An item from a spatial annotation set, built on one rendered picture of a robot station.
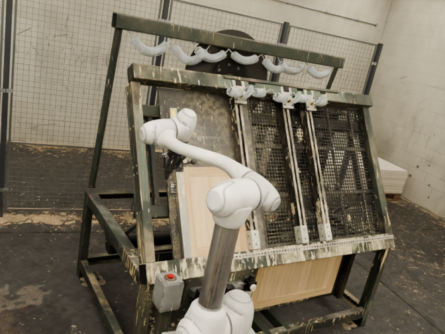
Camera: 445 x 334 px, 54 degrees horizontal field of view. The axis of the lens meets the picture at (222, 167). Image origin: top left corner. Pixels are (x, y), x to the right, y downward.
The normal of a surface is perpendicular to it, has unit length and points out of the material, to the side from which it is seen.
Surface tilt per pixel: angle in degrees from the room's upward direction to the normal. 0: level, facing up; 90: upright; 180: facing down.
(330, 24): 90
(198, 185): 57
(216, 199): 84
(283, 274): 90
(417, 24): 90
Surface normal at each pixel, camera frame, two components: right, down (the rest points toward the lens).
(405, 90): -0.91, -0.05
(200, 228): 0.52, -0.22
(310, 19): 0.37, 0.34
